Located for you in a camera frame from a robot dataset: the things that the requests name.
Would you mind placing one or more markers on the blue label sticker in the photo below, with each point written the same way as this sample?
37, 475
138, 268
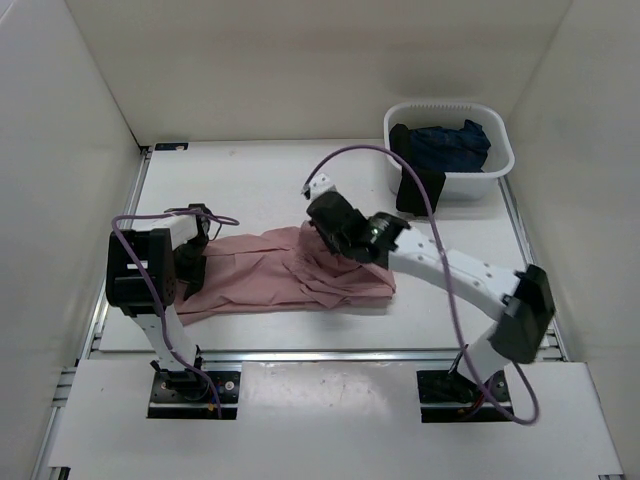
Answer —
171, 146

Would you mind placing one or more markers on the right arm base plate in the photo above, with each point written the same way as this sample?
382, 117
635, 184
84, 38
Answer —
446, 397

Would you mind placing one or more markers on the front aluminium rail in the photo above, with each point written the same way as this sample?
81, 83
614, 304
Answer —
279, 356

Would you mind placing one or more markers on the white plastic basket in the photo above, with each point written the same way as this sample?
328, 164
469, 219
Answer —
452, 114

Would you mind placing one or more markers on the blue denim trousers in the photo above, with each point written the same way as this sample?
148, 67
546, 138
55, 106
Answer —
463, 150

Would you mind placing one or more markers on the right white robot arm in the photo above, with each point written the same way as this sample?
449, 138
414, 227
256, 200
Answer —
520, 303

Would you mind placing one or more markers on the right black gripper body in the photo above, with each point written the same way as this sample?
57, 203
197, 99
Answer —
339, 246

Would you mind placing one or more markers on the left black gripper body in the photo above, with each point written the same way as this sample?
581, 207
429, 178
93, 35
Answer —
190, 263

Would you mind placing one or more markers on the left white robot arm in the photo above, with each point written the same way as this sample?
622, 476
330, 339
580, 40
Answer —
154, 260

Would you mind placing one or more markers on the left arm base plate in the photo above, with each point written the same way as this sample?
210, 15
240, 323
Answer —
190, 398

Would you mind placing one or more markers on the black trousers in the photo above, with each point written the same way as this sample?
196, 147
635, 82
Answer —
409, 200

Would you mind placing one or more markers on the pink trousers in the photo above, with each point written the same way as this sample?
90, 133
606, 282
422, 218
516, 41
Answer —
283, 269

